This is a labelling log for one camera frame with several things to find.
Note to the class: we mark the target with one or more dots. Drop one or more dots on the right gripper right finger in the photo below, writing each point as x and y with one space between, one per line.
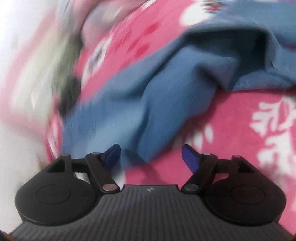
201 166

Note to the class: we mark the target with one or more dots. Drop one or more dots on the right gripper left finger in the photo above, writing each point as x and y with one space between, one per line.
100 166

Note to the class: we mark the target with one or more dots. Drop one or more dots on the blue denim jeans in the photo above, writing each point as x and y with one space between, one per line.
243 47

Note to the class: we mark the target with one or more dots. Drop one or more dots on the pink floral bed blanket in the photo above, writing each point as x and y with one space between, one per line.
256 124

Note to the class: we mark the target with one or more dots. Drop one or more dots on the black crumpled garment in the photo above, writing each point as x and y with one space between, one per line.
69 95

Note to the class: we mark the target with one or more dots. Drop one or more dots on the green floral pillow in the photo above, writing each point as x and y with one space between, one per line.
66 63

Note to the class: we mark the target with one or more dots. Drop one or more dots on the white pink headboard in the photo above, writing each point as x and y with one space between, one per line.
27 93

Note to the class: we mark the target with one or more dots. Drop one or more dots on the pink grey folded duvet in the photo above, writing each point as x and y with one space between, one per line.
74 16

